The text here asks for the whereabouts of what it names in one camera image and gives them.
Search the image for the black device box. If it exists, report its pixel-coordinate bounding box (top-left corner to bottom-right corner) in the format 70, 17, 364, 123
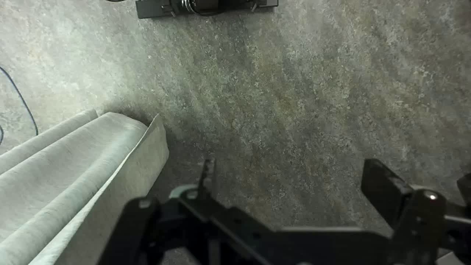
136, 0, 280, 21

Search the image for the grey white woven curtain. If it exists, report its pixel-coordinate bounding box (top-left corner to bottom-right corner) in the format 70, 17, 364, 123
0, 108, 171, 265

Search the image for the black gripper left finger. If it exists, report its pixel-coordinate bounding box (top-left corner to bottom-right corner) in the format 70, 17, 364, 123
98, 158, 277, 265

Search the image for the thin blue cable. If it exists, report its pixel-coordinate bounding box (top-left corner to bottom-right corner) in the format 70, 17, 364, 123
0, 65, 42, 145

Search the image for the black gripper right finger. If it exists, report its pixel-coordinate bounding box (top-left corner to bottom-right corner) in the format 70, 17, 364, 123
361, 158, 471, 265

